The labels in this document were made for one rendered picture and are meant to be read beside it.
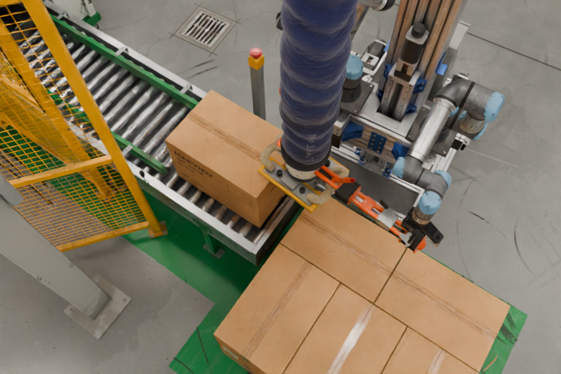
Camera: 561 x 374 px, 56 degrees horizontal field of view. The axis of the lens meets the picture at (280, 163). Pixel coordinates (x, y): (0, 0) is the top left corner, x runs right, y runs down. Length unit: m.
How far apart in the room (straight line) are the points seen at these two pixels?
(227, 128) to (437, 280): 1.38
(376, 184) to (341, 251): 0.73
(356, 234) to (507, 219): 1.28
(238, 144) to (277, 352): 1.08
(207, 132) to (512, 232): 2.17
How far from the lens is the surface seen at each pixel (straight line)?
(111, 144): 2.66
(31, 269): 2.69
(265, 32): 4.53
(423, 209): 2.04
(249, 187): 2.65
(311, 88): 1.82
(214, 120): 2.86
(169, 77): 3.54
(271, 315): 2.84
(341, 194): 2.35
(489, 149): 4.14
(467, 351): 2.96
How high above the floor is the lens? 3.32
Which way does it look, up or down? 61 degrees down
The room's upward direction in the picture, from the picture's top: straight up
